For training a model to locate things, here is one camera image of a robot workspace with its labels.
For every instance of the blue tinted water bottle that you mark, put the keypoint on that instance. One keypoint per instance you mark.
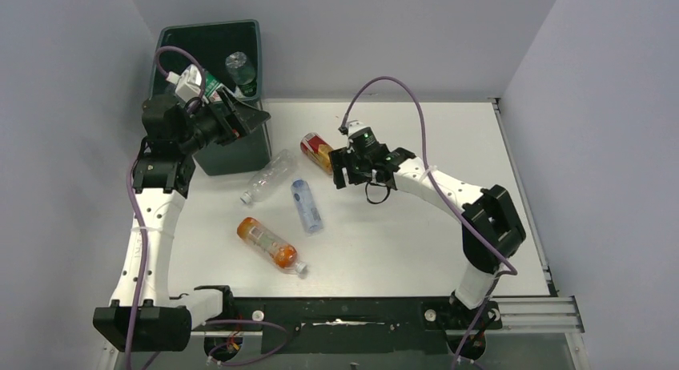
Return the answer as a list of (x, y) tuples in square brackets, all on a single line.
[(306, 206)]

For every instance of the dark green plastic bin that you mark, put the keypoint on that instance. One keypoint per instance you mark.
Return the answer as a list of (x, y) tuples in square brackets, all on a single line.
[(211, 44)]

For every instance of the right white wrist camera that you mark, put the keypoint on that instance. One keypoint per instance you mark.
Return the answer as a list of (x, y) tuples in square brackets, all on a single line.
[(351, 127)]

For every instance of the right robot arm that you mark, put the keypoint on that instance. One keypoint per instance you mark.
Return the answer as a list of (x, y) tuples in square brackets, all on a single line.
[(491, 228)]

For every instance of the dark green label bottle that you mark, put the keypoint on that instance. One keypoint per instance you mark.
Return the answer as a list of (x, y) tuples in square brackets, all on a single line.
[(242, 72)]

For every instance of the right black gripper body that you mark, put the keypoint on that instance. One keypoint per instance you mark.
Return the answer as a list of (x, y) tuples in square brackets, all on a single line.
[(359, 166)]

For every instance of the green label green cap bottle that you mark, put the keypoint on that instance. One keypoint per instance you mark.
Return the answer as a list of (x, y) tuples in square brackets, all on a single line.
[(213, 85)]

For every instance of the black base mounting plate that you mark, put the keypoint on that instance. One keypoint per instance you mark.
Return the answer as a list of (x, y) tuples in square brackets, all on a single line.
[(362, 325)]

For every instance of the clear unlabelled plastic bottle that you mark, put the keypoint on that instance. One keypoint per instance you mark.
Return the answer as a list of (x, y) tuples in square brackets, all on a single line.
[(266, 182)]

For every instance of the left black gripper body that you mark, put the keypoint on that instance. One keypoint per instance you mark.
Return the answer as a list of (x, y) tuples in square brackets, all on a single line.
[(210, 127)]

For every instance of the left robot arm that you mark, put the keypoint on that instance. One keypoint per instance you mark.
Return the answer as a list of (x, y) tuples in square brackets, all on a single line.
[(142, 315)]

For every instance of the red gold label bottle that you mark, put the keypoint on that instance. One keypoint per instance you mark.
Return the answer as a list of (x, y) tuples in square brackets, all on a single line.
[(317, 150)]

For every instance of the orange juice bottle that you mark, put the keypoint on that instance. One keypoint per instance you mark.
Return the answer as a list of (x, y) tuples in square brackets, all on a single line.
[(278, 251)]

